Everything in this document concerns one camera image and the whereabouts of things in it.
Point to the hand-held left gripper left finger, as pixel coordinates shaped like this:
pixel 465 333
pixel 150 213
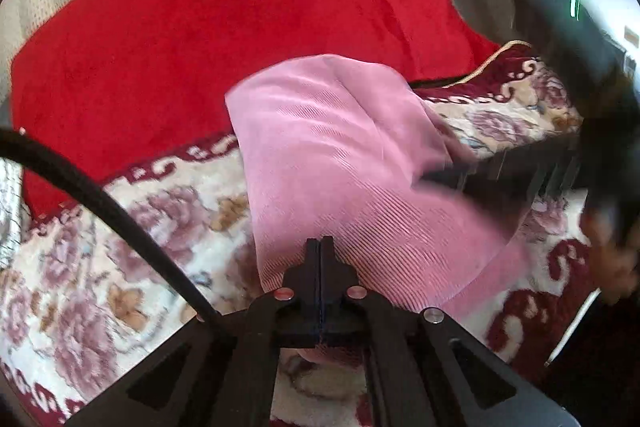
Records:
pixel 307 277

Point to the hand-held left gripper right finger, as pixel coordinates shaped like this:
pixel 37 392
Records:
pixel 332 277

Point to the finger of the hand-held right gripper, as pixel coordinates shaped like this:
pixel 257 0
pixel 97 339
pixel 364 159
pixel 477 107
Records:
pixel 500 174

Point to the person's right hand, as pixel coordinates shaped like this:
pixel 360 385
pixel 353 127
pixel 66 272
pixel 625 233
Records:
pixel 617 257

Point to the dark brown sofa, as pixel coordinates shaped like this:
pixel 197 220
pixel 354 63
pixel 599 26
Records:
pixel 490 2

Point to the floral plush blanket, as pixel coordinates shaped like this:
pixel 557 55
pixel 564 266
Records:
pixel 125 267

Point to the red blanket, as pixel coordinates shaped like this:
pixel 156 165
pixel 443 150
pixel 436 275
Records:
pixel 225 37

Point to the white black-patterned cloth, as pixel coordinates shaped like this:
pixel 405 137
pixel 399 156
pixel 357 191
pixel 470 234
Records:
pixel 9 212

